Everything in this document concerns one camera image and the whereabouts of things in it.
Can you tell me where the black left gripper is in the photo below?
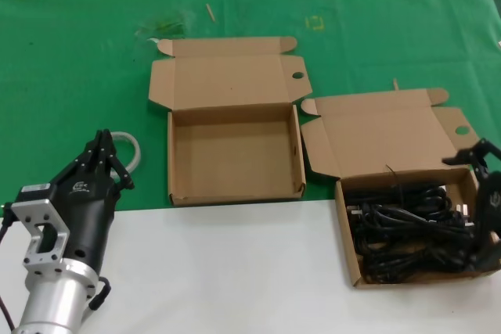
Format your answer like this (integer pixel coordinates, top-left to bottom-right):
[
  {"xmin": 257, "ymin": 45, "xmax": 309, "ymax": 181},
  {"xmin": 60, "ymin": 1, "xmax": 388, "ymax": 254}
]
[{"xmin": 50, "ymin": 129, "xmax": 136, "ymax": 272}]

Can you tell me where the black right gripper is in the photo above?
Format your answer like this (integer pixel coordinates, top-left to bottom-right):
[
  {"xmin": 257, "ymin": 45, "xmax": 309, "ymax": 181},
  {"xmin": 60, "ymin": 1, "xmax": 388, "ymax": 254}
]
[{"xmin": 441, "ymin": 137, "xmax": 501, "ymax": 272}]

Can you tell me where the open brown cardboard box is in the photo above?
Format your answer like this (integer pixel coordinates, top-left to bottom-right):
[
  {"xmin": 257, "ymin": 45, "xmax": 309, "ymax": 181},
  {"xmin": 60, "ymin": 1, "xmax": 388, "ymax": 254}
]
[
  {"xmin": 300, "ymin": 88, "xmax": 496, "ymax": 290},
  {"xmin": 147, "ymin": 35, "xmax": 313, "ymax": 207}
]

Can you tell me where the clear tape roll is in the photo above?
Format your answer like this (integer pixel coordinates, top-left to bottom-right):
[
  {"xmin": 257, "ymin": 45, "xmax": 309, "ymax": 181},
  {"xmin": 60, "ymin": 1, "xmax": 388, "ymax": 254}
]
[{"xmin": 110, "ymin": 130, "xmax": 142, "ymax": 173}]

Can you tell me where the green table cloth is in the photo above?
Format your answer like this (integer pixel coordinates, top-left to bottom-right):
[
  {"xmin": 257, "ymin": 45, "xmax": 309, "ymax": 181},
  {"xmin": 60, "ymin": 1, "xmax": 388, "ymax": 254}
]
[{"xmin": 0, "ymin": 0, "xmax": 501, "ymax": 220}]

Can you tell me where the clear plastic wrapper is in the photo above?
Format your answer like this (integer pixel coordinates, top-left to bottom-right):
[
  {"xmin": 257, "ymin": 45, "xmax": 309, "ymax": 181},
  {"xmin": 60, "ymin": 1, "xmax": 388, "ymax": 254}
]
[{"xmin": 135, "ymin": 11, "xmax": 196, "ymax": 44}]

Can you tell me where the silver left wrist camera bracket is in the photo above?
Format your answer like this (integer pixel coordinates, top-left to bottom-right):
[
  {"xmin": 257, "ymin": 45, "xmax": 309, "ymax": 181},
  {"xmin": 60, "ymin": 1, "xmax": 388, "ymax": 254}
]
[{"xmin": 10, "ymin": 183, "xmax": 72, "ymax": 274}]

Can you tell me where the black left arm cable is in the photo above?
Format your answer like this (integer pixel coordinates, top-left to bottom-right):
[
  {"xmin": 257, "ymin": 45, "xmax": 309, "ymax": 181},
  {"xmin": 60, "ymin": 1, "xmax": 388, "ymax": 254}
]
[{"xmin": 88, "ymin": 275, "xmax": 114, "ymax": 314}]

